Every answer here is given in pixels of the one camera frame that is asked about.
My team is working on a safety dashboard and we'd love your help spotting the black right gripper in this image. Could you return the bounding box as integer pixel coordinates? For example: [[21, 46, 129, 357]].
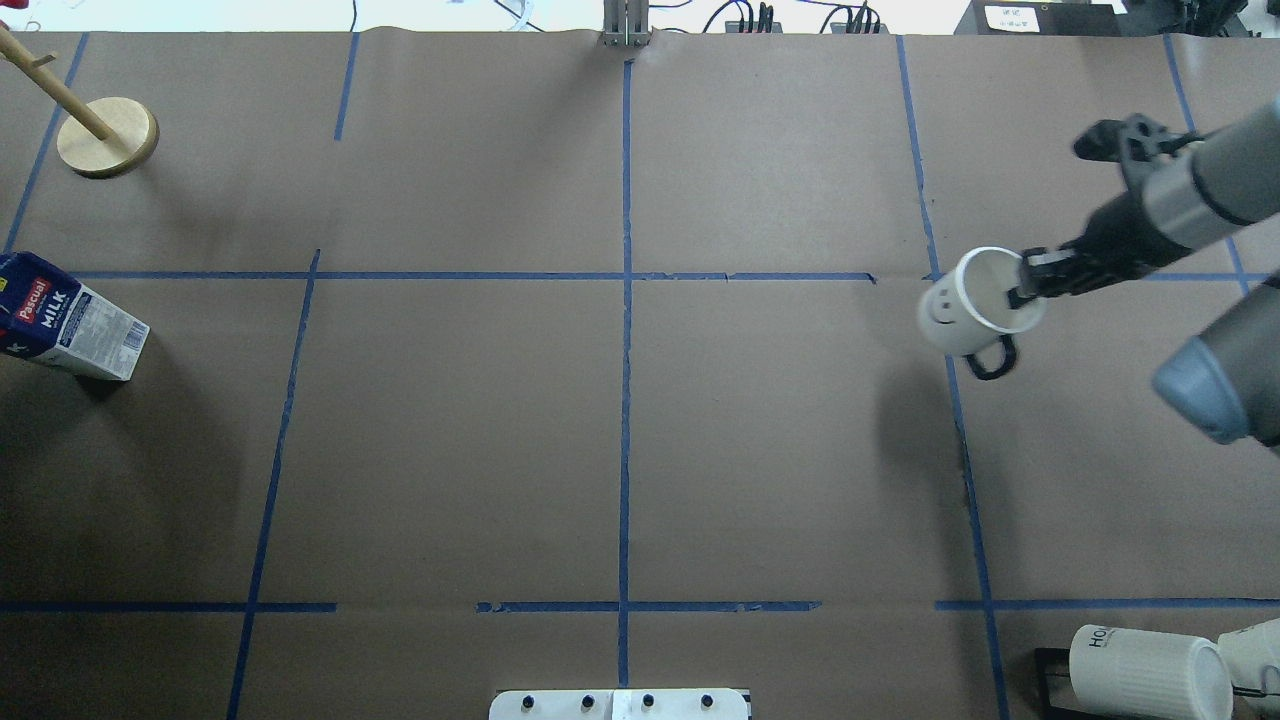
[[1006, 193, 1192, 310]]

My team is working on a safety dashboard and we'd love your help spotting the white smiley mug black handle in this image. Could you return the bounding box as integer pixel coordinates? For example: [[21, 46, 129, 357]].
[[916, 246, 1048, 380]]

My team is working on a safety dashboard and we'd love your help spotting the blue white milk carton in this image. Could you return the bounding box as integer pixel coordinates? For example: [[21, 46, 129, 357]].
[[1, 251, 150, 382]]

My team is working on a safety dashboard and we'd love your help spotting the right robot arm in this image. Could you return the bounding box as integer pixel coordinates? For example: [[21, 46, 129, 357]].
[[1006, 100, 1279, 451]]

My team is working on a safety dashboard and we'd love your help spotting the white ribbed mug on rack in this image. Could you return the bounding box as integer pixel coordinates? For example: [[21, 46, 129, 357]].
[[1068, 624, 1234, 719]]

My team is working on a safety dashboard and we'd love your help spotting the wooden mug tree stand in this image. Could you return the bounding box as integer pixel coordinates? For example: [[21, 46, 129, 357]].
[[1, 24, 159, 179]]

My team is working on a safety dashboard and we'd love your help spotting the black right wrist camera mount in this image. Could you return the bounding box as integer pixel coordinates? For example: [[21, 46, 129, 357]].
[[1071, 113, 1212, 164]]

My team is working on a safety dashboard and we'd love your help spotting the aluminium frame post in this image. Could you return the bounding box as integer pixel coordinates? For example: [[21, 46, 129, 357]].
[[600, 0, 652, 47]]

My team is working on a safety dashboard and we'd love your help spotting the white camera pole base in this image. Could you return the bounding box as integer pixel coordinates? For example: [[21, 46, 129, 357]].
[[488, 687, 753, 719]]

